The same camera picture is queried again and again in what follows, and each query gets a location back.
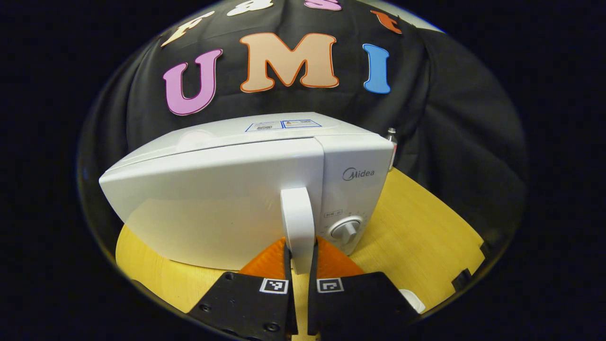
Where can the black table edge clamp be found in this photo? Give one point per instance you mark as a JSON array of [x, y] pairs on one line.
[[463, 279], [485, 249]]

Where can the white oval plate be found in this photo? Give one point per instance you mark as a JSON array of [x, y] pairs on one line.
[[413, 300]]

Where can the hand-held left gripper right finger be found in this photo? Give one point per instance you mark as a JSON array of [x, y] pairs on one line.
[[313, 265]]

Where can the white microwave oven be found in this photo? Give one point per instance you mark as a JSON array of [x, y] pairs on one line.
[[213, 199]]

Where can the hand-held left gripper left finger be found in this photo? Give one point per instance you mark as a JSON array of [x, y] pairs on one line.
[[287, 263]]

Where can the small clear bottle pink label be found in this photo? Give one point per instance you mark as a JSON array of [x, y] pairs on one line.
[[392, 139]]

